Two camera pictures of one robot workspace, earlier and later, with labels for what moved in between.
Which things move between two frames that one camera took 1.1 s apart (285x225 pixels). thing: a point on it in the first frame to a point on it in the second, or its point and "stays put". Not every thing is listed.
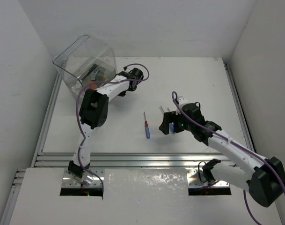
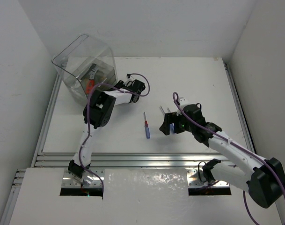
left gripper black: (95, 72) to (120, 85)
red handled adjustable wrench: (93, 84) stays put
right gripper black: (169, 117) stays put
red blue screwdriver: (147, 128) stays put
